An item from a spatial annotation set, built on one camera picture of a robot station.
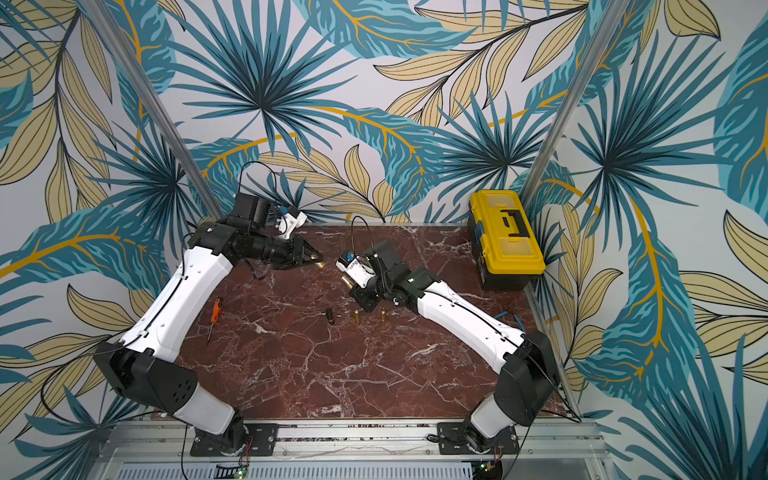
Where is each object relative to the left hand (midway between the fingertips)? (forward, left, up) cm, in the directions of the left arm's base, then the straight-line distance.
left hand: (319, 262), depth 72 cm
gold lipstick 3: (-1, -16, -26) cm, 30 cm away
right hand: (-1, -8, -9) cm, 12 cm away
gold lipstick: (0, 0, -1) cm, 1 cm away
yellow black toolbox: (+18, -54, -13) cm, 58 cm away
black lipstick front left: (-2, 0, -23) cm, 23 cm away
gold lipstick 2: (-1, -8, -26) cm, 27 cm away
